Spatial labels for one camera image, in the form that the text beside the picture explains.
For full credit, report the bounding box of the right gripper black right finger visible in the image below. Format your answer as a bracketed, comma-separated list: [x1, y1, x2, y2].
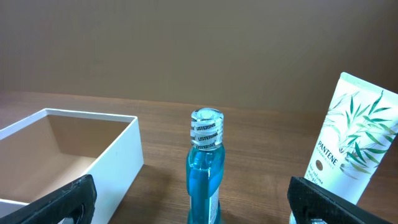
[287, 177, 391, 224]

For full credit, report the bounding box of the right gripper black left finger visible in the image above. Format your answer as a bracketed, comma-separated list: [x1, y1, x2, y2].
[1, 174, 97, 224]

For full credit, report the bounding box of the white Pantene tube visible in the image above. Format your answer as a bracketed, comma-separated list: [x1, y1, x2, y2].
[304, 72, 397, 204]

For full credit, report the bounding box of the blue Listerine mouthwash bottle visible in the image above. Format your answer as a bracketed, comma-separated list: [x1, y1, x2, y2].
[186, 108, 225, 224]

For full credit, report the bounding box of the white cardboard box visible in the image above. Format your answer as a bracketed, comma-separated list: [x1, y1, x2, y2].
[1, 108, 144, 223]

